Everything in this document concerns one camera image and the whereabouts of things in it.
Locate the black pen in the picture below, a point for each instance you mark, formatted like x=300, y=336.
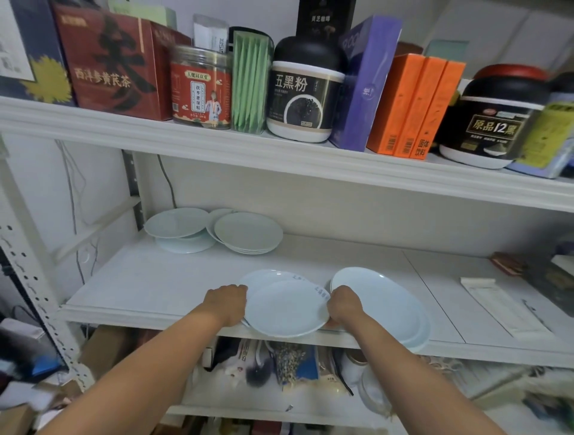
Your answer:
x=536, y=313

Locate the dark blue box yellow flower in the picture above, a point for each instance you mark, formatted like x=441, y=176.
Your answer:
x=45, y=80

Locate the person's right forearm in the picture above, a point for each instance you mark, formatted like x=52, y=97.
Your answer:
x=412, y=385

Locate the pile of pale green plates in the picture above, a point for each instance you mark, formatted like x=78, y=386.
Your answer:
x=249, y=231

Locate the orange carton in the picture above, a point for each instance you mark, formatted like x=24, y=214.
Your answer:
x=390, y=112
x=419, y=112
x=441, y=107

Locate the tall black box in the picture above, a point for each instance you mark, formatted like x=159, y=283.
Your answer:
x=325, y=20

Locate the pale teal box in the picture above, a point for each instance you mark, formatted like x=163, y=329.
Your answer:
x=448, y=50

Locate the pale blue canister yellow label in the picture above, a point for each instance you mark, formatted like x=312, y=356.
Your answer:
x=547, y=134

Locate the person's left hand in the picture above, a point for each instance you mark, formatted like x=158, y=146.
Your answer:
x=228, y=304

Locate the round printed pale green plate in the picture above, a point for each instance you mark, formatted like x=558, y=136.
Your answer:
x=269, y=278
x=287, y=309

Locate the clear glass jar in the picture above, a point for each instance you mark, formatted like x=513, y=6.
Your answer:
x=374, y=392

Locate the blue packet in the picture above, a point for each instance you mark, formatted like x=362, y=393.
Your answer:
x=309, y=365

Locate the person's right hand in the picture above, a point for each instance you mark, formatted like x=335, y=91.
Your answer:
x=345, y=309

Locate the grey metal rack post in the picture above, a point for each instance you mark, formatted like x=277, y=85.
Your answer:
x=132, y=179

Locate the clear plastic sachet box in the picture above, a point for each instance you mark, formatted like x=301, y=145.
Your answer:
x=270, y=49

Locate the dark red tea box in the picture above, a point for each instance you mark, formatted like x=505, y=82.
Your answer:
x=112, y=67

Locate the bag of dried herbs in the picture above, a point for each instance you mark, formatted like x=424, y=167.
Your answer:
x=287, y=363

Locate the clear plastic packet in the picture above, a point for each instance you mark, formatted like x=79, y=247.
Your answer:
x=211, y=33

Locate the tall purple box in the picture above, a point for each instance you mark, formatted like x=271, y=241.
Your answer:
x=358, y=98

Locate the flat white box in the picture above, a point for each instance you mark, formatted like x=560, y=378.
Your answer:
x=565, y=264

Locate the row of green sachets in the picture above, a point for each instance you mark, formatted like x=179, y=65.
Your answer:
x=249, y=85

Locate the clear box white lid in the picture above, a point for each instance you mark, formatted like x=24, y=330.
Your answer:
x=551, y=282

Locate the black tub green powder label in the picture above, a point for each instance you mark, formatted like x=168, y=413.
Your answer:
x=493, y=130

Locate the white jar brown lid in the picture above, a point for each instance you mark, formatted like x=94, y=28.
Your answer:
x=354, y=369

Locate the white metal rail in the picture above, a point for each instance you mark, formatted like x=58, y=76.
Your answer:
x=98, y=231

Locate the red lidded jar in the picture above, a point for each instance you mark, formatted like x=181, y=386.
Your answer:
x=511, y=71

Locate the white black plastic bag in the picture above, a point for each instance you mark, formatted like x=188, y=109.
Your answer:
x=242, y=363

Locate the black tub bean picture label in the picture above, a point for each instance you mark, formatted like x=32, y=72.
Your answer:
x=305, y=98

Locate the white paper notepad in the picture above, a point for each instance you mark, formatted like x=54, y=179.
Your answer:
x=502, y=304

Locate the clear jar red label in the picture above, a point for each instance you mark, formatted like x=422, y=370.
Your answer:
x=199, y=94

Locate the white perforated rack post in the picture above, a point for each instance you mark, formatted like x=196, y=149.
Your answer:
x=31, y=269

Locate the person's left forearm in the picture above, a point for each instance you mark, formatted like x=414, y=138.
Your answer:
x=134, y=381

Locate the small red brown box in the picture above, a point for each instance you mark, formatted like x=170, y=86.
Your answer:
x=506, y=263

